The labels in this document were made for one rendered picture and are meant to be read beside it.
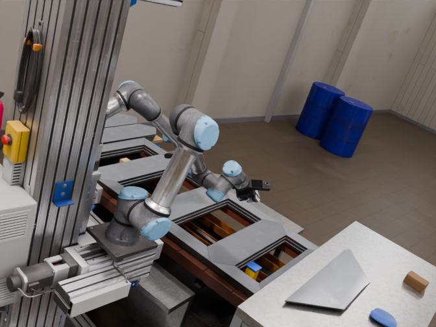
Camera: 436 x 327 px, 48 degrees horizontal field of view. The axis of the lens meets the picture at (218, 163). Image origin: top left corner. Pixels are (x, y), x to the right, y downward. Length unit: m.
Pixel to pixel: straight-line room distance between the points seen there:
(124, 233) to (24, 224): 0.40
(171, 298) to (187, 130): 0.96
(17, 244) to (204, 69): 4.47
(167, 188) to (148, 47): 3.97
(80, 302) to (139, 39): 4.07
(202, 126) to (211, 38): 4.24
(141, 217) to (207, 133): 0.42
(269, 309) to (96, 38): 1.21
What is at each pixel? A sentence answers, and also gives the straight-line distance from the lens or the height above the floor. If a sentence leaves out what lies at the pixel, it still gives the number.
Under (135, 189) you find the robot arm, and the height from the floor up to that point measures 1.26.
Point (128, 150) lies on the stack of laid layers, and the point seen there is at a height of 0.84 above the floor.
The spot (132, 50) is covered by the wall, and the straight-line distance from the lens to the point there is 5.60.
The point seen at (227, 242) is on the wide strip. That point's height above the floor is 0.86.
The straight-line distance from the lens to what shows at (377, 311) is 2.27.
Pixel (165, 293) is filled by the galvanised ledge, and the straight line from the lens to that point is 2.48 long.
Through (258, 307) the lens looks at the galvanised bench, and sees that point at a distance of 1.99.
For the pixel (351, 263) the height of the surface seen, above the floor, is 1.07.
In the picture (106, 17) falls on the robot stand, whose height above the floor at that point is 1.92.
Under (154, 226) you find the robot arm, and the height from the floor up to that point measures 1.23.
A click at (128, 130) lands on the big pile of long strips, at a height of 0.85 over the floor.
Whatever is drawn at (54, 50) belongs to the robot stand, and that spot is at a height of 1.78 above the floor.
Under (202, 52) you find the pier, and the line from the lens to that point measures 6.07.
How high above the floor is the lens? 2.23
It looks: 23 degrees down
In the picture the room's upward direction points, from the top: 19 degrees clockwise
